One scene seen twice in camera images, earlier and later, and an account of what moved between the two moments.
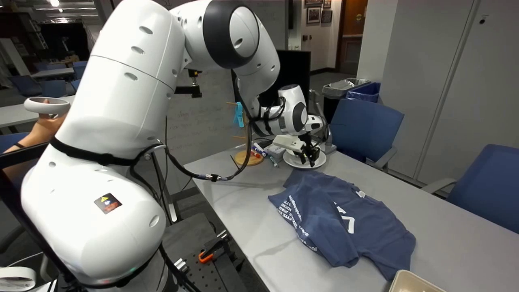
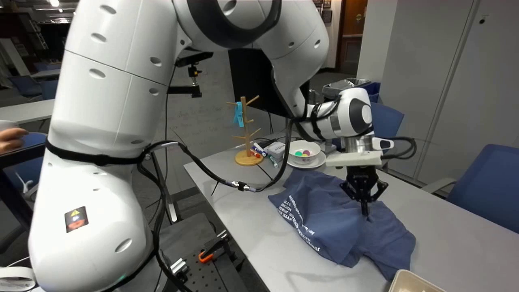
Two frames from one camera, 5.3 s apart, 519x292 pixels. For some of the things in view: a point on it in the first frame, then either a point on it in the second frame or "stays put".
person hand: x=42 y=130 -> x=12 y=140
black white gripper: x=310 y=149 -> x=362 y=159
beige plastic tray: x=409 y=281 stays put
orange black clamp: x=209 y=252 stays put
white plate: x=294 y=161 stays put
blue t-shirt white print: x=346 y=222 stays put
